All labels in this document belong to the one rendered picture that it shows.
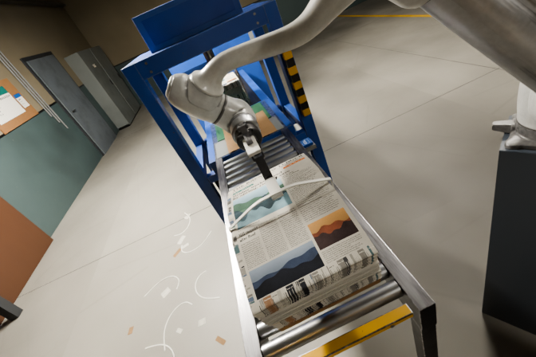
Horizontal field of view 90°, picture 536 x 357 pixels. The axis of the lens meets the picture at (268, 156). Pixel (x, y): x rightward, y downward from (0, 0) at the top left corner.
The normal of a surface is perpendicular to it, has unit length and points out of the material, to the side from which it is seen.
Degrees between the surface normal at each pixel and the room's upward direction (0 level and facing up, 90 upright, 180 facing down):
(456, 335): 0
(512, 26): 92
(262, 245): 18
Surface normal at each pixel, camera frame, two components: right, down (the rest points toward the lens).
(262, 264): -0.31, -0.62
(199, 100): 0.15, 0.64
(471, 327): -0.36, -0.78
